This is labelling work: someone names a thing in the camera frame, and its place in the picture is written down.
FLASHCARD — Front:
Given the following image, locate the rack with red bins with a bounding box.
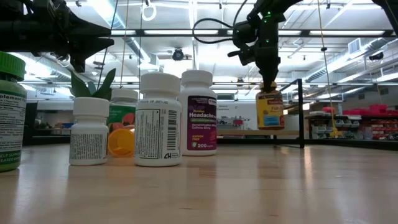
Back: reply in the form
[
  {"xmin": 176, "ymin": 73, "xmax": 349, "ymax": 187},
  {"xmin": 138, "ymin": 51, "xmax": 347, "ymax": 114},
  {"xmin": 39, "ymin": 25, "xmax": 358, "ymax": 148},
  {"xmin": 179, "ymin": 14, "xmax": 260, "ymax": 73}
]
[{"xmin": 341, "ymin": 104, "xmax": 398, "ymax": 141}]

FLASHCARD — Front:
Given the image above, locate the small white medicine bottle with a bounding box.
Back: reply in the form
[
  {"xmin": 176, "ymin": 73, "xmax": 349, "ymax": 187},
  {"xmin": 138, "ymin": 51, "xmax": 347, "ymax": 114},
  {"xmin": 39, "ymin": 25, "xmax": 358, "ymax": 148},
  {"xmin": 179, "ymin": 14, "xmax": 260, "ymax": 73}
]
[{"xmin": 68, "ymin": 96, "xmax": 110, "ymax": 166}]

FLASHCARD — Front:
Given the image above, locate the green plant in white pot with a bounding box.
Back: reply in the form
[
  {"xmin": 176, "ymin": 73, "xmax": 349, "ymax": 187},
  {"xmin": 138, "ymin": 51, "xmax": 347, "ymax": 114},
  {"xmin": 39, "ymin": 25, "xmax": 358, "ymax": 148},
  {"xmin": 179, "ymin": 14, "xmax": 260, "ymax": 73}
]
[{"xmin": 68, "ymin": 67, "xmax": 118, "ymax": 101}]

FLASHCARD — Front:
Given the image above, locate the black metal table frame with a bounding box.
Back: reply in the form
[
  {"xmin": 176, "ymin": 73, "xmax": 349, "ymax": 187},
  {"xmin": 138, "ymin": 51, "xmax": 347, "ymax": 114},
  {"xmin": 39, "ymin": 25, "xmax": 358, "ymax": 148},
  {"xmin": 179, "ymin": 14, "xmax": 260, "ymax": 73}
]
[{"xmin": 20, "ymin": 135, "xmax": 398, "ymax": 152}]

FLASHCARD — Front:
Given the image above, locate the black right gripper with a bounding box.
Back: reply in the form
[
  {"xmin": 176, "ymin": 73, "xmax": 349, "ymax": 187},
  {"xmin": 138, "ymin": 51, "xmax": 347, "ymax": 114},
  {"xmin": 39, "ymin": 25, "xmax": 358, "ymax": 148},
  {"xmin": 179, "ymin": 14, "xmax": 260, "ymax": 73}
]
[{"xmin": 233, "ymin": 12, "xmax": 285, "ymax": 92}]

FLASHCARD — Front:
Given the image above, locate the green cap supplement bottle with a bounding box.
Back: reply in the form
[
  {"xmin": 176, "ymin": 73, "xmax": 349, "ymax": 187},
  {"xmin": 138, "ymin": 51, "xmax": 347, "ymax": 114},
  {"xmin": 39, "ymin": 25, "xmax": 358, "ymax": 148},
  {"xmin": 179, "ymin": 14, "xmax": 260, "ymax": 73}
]
[{"xmin": 0, "ymin": 51, "xmax": 27, "ymax": 172}]

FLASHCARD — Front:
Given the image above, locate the black overhead camera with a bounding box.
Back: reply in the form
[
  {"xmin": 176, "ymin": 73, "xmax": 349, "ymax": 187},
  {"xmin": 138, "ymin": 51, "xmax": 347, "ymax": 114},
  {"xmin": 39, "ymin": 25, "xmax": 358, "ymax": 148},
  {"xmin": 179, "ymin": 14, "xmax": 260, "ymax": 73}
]
[{"xmin": 171, "ymin": 47, "xmax": 185, "ymax": 62}]

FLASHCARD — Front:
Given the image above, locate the yellow rope with hook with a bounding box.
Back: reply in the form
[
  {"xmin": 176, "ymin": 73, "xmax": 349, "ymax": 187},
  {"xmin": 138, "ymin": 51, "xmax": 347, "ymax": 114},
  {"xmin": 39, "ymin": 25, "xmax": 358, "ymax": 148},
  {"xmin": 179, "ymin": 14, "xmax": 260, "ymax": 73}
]
[{"xmin": 316, "ymin": 0, "xmax": 343, "ymax": 138}]

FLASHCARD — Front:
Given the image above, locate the hanging black cable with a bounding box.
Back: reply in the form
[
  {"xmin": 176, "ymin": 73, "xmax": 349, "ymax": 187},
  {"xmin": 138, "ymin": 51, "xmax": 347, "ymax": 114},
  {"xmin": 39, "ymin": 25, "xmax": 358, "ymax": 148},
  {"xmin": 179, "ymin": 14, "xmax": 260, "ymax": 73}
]
[{"xmin": 96, "ymin": 0, "xmax": 119, "ymax": 90}]

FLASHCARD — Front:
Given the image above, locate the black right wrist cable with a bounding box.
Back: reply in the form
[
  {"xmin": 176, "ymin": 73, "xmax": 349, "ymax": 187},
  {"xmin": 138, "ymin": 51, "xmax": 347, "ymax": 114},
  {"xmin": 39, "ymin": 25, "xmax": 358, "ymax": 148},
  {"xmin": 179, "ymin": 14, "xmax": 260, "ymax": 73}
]
[{"xmin": 192, "ymin": 0, "xmax": 249, "ymax": 44}]

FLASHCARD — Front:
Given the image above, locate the white bottle brown label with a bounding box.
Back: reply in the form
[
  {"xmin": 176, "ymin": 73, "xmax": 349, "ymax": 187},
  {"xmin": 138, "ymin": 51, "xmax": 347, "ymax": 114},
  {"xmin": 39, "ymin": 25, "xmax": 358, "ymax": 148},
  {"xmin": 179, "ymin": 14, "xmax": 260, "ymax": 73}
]
[{"xmin": 106, "ymin": 88, "xmax": 139, "ymax": 133}]

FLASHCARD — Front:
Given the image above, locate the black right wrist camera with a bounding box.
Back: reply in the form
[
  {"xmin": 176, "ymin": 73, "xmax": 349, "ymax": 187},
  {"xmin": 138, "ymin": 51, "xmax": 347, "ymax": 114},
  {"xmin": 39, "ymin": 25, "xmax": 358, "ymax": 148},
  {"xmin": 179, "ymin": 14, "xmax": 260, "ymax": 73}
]
[{"xmin": 228, "ymin": 45, "xmax": 256, "ymax": 67}]

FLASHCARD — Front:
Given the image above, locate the amber bottle yellow cap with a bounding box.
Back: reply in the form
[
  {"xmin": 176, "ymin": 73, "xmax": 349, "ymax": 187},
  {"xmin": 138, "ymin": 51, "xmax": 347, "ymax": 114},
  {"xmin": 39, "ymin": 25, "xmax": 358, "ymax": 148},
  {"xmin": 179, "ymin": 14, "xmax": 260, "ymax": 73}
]
[{"xmin": 255, "ymin": 81, "xmax": 285, "ymax": 131}]

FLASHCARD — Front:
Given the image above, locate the white bottle purple headache label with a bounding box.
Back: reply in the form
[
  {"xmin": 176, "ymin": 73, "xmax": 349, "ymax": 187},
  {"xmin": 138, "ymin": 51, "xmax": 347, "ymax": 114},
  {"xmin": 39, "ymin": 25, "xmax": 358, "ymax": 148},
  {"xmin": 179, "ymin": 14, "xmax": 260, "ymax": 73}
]
[{"xmin": 177, "ymin": 70, "xmax": 218, "ymax": 157}]

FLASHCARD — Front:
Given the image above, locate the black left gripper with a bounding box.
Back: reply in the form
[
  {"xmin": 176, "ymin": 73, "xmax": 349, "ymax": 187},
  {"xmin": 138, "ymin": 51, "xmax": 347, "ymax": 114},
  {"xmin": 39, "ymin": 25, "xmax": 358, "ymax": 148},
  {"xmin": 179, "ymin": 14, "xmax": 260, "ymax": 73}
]
[{"xmin": 30, "ymin": 0, "xmax": 115, "ymax": 73}]

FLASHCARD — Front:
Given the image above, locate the black overhead frame bar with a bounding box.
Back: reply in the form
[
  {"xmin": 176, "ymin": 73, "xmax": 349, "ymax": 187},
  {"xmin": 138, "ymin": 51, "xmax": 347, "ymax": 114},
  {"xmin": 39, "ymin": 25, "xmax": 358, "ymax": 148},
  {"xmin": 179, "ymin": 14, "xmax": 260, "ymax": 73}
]
[{"xmin": 110, "ymin": 28, "xmax": 398, "ymax": 38}]

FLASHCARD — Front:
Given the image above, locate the white cable ring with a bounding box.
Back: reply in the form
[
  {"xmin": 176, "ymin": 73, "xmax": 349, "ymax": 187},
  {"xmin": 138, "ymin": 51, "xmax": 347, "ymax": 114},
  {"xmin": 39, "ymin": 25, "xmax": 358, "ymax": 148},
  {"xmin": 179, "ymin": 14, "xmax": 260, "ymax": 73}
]
[{"xmin": 141, "ymin": 0, "xmax": 158, "ymax": 22}]

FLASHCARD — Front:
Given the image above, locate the rack with grey bins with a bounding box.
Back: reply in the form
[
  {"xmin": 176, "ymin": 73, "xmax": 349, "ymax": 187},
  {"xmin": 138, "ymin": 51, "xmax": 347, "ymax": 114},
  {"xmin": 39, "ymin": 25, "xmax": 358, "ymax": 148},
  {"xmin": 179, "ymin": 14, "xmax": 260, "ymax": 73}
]
[{"xmin": 306, "ymin": 110, "xmax": 361, "ymax": 140}]

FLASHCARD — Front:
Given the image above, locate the orange pill vial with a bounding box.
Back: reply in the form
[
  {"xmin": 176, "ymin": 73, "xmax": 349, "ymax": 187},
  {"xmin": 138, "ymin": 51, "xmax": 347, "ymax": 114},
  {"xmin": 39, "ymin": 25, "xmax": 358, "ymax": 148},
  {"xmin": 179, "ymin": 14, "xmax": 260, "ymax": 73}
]
[{"xmin": 107, "ymin": 126, "xmax": 136, "ymax": 158}]

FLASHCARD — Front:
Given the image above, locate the medium white medicine bottle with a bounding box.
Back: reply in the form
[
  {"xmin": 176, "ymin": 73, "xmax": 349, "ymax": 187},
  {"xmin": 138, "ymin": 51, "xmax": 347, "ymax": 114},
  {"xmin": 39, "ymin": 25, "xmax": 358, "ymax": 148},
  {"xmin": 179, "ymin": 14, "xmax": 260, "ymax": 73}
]
[{"xmin": 134, "ymin": 72, "xmax": 183, "ymax": 167}]

